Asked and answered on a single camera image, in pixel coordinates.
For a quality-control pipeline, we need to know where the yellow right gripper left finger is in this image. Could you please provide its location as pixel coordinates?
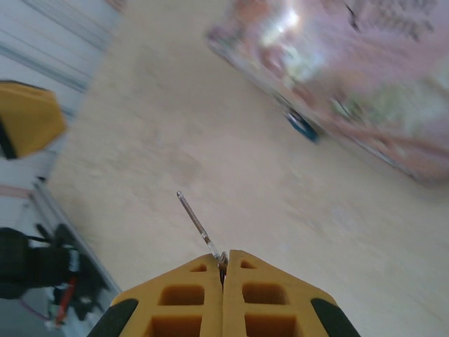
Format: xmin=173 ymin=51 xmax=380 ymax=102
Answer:
xmin=87 ymin=251 xmax=225 ymax=337

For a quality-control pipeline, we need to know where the pink storybook tin box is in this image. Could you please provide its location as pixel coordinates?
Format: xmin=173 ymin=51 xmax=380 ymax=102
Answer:
xmin=205 ymin=0 xmax=449 ymax=189

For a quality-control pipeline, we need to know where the small blue padlock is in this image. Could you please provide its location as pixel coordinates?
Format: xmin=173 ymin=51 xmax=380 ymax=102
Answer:
xmin=283 ymin=110 xmax=322 ymax=143

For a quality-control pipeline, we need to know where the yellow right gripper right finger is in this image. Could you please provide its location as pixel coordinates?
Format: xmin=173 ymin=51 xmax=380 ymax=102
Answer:
xmin=222 ymin=249 xmax=362 ymax=337

